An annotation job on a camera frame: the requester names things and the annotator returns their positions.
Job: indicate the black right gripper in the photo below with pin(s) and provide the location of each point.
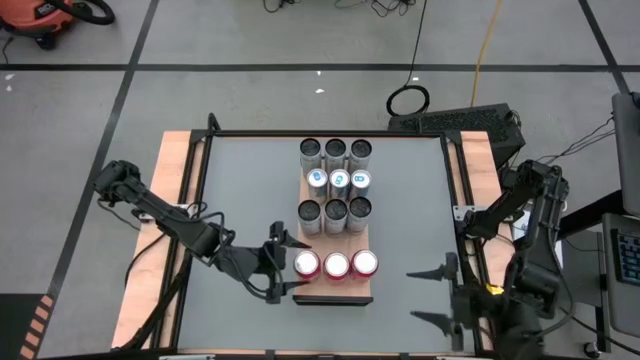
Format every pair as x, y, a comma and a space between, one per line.
472, 305

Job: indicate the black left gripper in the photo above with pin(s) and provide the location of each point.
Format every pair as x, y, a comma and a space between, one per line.
272, 265

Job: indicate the silver blue energy drink can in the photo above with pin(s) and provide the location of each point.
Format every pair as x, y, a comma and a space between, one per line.
317, 176
339, 178
360, 178

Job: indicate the white slim can black lid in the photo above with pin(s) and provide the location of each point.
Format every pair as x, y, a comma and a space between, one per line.
360, 148
335, 147

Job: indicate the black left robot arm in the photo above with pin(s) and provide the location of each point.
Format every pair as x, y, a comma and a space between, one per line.
165, 215

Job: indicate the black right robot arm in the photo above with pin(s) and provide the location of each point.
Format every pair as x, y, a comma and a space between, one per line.
530, 250

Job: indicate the white paper sheet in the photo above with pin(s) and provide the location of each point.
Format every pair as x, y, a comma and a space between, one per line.
559, 255

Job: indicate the wooden table side board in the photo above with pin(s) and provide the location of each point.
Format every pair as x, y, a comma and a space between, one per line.
137, 310
479, 160

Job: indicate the black caster wheel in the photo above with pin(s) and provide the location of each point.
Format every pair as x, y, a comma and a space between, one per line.
592, 349

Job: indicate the black desk beam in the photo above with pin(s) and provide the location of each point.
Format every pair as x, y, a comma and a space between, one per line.
595, 212

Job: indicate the grey equipment cart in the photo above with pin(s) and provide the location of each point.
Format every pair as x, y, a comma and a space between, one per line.
620, 310

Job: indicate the black perforated computer case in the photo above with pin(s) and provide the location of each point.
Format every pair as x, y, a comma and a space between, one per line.
450, 122

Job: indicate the grey monitor back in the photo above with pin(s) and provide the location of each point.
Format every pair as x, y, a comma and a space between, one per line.
627, 145

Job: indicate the black orange striped floor mat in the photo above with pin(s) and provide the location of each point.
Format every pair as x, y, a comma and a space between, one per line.
12, 320

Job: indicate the orange shop vacuum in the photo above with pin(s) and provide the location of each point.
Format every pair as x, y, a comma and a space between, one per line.
35, 17

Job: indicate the grey metal bracket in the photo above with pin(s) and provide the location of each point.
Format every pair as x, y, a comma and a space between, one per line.
187, 357
442, 357

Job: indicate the wooden shelf black metal frame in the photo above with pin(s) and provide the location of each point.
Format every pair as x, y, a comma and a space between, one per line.
345, 245

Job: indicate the black frame strut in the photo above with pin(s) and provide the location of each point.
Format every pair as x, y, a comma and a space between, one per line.
175, 285

